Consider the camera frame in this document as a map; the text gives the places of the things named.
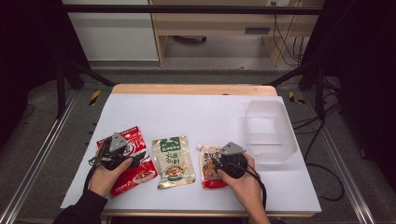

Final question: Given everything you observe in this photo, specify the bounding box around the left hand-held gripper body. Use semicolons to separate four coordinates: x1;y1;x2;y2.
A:
88;132;138;171

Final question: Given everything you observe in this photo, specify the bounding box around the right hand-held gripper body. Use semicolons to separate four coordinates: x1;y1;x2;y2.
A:
218;141;249;180

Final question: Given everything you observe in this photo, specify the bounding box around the red seasoning packet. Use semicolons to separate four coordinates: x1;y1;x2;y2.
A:
95;125;159;198

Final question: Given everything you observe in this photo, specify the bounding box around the green and beige seasoning packet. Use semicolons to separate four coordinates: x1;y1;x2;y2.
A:
151;134;196;190

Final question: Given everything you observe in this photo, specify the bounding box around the clear plastic container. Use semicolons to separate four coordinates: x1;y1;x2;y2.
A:
244;99;298;164

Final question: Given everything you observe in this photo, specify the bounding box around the person's right hand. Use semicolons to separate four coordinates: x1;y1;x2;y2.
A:
217;152;265;216

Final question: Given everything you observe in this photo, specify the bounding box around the person's left hand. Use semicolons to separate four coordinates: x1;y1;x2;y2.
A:
88;157;134;199

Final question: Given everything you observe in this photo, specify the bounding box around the white table sheet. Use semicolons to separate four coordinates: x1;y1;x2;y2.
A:
60;92;322;214

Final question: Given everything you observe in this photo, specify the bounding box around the wooden table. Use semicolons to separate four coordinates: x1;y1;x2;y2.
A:
101;83;316;218

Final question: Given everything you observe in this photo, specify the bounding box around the black metal stand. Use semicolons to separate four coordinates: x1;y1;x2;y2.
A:
266;60;327;123
55;59;117;119

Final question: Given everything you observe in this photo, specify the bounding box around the white cabinet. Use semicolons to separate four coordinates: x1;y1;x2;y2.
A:
62;0;160;63

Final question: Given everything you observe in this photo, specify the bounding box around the black curtain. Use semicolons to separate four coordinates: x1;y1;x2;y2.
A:
0;0;92;150
300;0;396;190

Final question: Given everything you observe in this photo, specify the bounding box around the light wooden desk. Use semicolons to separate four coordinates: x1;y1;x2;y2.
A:
148;0;325;67

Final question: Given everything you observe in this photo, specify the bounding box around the black horizontal bar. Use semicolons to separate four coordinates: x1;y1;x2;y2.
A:
62;4;323;15

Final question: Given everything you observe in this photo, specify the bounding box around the right hand-held gripper cable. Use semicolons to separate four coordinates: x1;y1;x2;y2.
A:
246;164;268;210

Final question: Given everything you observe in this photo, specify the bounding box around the hand-held gripper cable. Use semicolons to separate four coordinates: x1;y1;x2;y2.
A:
246;164;268;210
83;139;106;191

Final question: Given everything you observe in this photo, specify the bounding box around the left hand-held gripper cable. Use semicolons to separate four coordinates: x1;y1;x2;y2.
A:
83;139;106;191

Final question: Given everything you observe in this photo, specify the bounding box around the aluminium rail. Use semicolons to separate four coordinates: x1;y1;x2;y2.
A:
0;90;79;224
303;91;376;224

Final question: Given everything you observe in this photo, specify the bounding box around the looped black floor cable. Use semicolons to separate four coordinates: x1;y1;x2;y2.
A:
303;120;346;203

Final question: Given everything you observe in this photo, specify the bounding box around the short black hanging cable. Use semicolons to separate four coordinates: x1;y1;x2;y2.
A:
291;36;305;64

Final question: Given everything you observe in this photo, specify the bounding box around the long black hanging cable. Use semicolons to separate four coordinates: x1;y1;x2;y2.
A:
272;2;301;67

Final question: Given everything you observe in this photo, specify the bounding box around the white wall socket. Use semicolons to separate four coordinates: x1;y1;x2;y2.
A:
265;0;291;7

